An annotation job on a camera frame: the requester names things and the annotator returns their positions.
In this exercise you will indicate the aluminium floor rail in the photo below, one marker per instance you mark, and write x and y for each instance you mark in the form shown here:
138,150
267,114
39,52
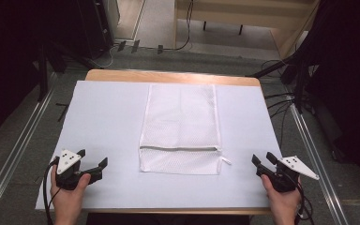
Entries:
315,162
18,150

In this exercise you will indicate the white table sheet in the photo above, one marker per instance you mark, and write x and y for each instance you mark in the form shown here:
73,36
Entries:
106,125

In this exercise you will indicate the person's right hand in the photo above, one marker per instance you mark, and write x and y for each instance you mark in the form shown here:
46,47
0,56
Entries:
282,203

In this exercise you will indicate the white mesh laundry bag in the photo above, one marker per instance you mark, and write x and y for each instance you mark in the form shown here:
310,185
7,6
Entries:
181,125

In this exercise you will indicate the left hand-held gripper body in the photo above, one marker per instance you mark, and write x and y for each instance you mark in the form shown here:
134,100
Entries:
69,175

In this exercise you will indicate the dark curtain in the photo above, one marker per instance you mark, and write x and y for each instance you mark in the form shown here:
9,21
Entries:
350,78
6,62

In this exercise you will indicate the black tripod stand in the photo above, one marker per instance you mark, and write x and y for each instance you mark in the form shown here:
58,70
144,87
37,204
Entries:
300,81

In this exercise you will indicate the wooden platform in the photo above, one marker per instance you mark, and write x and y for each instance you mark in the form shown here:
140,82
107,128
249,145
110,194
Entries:
243,12

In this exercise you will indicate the black floor tape strip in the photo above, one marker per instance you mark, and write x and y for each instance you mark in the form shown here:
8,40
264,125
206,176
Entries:
135,46
160,49
121,46

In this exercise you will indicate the person's left hand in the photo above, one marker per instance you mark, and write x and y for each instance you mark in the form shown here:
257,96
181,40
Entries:
70,200

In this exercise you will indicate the black cabinet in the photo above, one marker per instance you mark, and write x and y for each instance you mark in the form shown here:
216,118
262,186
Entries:
95,25

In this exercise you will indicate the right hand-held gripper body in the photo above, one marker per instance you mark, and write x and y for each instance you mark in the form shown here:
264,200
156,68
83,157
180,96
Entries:
286,175

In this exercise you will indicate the wooden table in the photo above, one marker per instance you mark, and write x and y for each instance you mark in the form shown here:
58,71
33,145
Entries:
168,76

